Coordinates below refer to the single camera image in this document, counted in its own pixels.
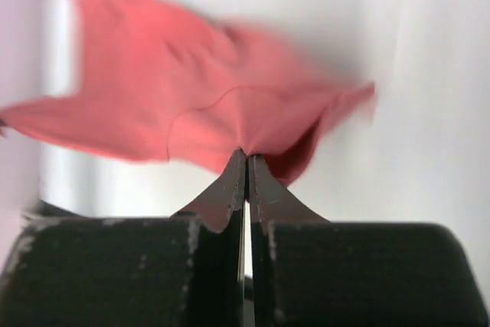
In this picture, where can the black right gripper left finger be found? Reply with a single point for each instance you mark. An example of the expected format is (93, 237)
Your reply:
(182, 270)

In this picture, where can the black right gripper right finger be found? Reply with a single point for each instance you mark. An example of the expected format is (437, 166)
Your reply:
(308, 271)

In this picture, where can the pink polo shirt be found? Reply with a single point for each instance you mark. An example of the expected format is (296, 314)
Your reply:
(159, 82)

